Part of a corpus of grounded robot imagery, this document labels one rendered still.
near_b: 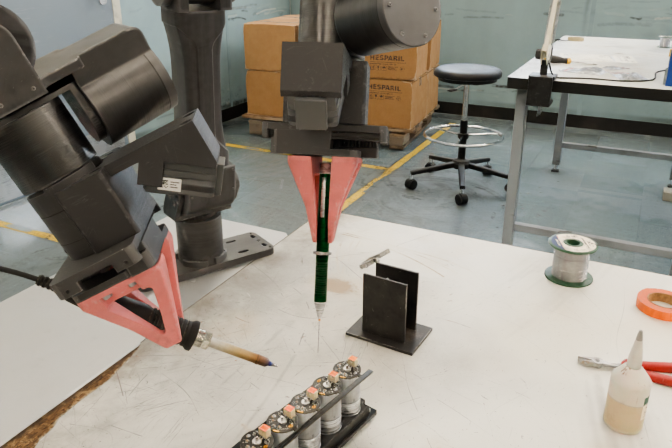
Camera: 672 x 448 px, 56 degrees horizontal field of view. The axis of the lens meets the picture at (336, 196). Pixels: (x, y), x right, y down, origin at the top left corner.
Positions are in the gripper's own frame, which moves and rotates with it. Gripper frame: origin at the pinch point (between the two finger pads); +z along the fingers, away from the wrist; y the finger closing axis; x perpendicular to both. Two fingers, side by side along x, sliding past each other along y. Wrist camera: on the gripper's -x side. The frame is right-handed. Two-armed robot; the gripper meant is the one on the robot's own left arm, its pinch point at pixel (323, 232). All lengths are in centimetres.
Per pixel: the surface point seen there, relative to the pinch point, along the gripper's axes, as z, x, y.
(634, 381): 11.8, 3.2, 27.5
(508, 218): 12, 197, 48
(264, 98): -48, 365, -89
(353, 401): 14.9, 1.0, 3.2
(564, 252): 4.1, 29.5, 27.6
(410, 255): 6.7, 37.2, 8.1
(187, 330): 7.7, -5.9, -9.7
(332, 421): 15.9, -1.3, 1.6
